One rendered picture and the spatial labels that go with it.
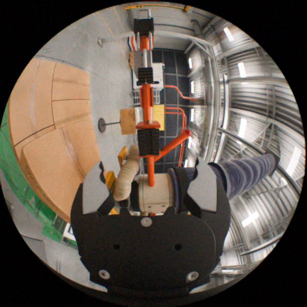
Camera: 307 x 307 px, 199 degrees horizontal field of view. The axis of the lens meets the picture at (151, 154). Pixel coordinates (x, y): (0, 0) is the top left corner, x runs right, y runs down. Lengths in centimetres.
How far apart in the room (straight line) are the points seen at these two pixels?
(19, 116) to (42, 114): 21
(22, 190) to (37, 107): 85
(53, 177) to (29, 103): 59
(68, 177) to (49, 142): 16
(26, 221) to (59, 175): 113
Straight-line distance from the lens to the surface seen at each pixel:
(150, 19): 34
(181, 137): 26
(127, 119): 208
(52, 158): 39
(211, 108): 589
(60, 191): 40
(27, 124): 79
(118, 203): 30
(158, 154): 22
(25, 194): 135
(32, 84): 90
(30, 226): 147
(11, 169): 130
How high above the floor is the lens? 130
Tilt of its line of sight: level
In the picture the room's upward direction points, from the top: 88 degrees clockwise
